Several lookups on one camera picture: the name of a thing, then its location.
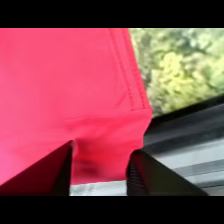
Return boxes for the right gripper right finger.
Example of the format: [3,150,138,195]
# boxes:
[125,149,209,197]

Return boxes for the red garment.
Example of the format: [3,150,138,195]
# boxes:
[0,28,154,188]

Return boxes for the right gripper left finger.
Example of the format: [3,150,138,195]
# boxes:
[0,139,75,197]

